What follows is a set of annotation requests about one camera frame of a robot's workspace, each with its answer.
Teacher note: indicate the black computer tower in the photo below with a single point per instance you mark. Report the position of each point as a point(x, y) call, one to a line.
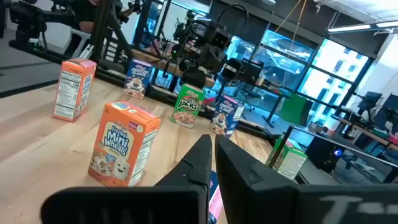
point(323, 152)

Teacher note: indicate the black background robot arm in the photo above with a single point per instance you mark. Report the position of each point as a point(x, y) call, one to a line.
point(28, 21)

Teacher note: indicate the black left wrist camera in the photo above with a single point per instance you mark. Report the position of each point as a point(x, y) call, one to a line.
point(221, 40)

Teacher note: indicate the orange Mini Wheats cereal box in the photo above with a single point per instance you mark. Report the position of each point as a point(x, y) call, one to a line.
point(124, 143)
point(74, 88)

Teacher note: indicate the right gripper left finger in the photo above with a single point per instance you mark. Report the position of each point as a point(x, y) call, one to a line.
point(174, 202)

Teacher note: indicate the person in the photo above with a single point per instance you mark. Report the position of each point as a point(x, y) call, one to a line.
point(82, 12)

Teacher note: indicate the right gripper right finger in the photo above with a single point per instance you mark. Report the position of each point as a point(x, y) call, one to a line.
point(248, 199)

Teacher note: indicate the white chair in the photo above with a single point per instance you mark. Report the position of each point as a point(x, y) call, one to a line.
point(81, 35)

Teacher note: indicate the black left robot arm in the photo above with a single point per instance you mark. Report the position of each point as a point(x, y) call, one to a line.
point(194, 76)

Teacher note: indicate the green Apple Jacks cereal box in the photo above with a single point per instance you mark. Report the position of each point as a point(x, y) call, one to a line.
point(287, 160)
point(187, 105)

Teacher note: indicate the green board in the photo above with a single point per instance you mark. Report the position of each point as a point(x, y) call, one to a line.
point(292, 109)

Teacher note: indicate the ceiling light strip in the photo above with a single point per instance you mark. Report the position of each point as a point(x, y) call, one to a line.
point(348, 28)

